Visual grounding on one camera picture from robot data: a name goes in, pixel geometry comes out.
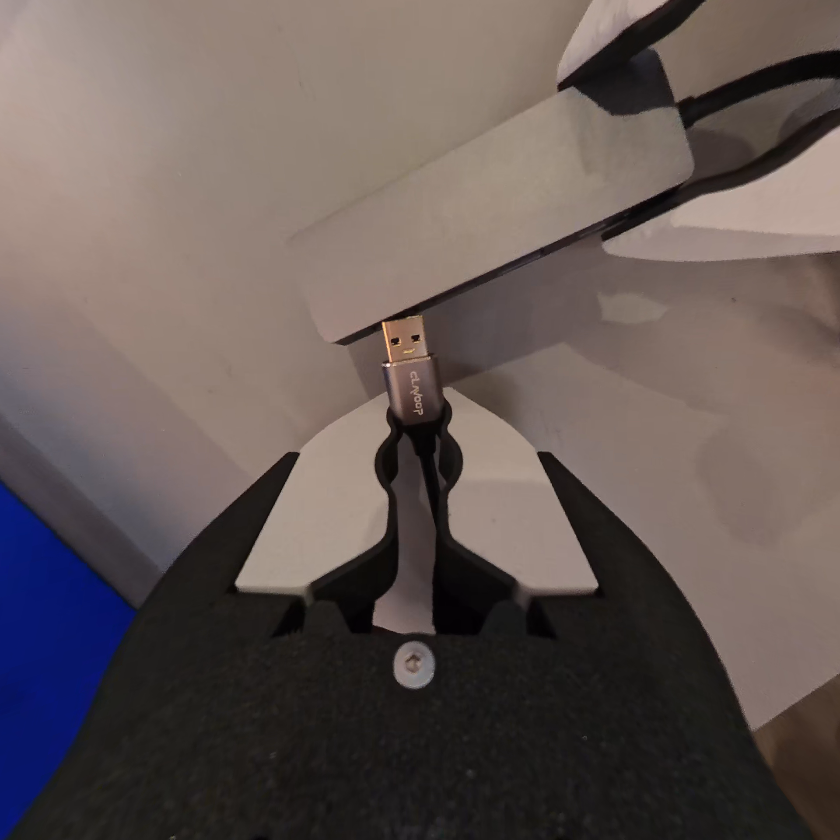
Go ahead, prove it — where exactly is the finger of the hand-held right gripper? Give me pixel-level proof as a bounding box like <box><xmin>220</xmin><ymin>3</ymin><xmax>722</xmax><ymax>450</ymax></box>
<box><xmin>600</xmin><ymin>85</ymin><xmax>840</xmax><ymax>262</ymax></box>
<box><xmin>556</xmin><ymin>0</ymin><xmax>708</xmax><ymax>93</ymax></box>

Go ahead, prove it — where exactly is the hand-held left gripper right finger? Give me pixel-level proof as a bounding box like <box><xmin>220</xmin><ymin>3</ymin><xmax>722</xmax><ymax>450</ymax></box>
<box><xmin>430</xmin><ymin>388</ymin><xmax>599</xmax><ymax>635</ymax></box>

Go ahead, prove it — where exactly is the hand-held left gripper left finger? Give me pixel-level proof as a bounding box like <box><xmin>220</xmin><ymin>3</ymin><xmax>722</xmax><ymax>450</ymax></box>
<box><xmin>234</xmin><ymin>397</ymin><xmax>398</xmax><ymax>635</ymax></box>

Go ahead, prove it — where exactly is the braided usb cable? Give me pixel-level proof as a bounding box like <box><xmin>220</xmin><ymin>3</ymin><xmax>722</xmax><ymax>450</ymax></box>
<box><xmin>379</xmin><ymin>315</ymin><xmax>448</xmax><ymax>529</ymax></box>

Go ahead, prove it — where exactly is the grey usb hub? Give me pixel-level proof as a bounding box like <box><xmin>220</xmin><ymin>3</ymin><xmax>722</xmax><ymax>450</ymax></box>
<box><xmin>289</xmin><ymin>51</ymin><xmax>840</xmax><ymax>347</ymax></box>

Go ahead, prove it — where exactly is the blue plastic bin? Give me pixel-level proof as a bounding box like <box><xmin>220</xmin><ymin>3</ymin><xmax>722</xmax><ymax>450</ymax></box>
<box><xmin>0</xmin><ymin>479</ymin><xmax>139</xmax><ymax>816</ymax></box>

